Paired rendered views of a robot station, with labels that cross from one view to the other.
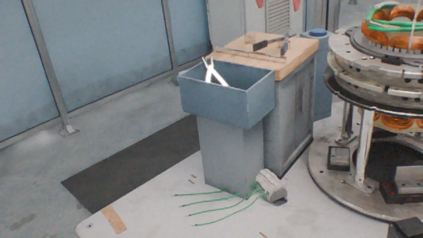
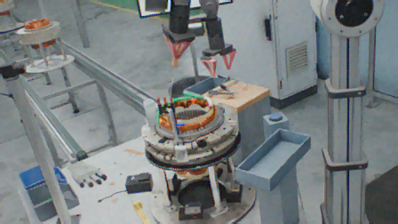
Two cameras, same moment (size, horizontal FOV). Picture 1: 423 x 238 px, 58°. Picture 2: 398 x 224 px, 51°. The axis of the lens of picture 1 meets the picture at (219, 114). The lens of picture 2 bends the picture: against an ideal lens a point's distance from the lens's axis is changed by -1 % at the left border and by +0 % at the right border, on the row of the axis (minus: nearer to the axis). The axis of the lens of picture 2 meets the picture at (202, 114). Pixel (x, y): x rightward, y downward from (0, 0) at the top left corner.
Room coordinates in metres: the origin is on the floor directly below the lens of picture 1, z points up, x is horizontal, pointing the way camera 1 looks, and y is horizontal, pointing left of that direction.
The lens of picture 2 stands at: (1.05, -1.59, 1.72)
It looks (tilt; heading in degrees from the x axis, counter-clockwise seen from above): 26 degrees down; 103
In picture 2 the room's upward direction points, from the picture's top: 9 degrees counter-clockwise
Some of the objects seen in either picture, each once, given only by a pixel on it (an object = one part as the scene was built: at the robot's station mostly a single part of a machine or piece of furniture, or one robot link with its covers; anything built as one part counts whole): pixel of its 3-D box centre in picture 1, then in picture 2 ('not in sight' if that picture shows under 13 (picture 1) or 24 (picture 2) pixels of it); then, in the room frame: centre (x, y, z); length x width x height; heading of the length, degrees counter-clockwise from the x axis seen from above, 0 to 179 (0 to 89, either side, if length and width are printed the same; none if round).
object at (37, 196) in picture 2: not in sight; (53, 197); (0.15, -0.43, 0.82); 0.16 x 0.14 x 0.07; 41
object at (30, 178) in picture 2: not in sight; (43, 180); (0.04, -0.31, 0.82); 0.16 x 0.14 x 0.07; 43
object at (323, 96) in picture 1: (316, 76); (278, 148); (1.00, -0.29, 0.91); 0.07 x 0.07 x 0.25; 21
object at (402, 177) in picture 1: (409, 177); (169, 180); (0.60, -0.38, 0.85); 0.06 x 0.04 x 0.05; 86
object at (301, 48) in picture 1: (263, 53); (234, 95); (0.84, -0.12, 1.05); 0.20 x 0.19 x 0.02; 142
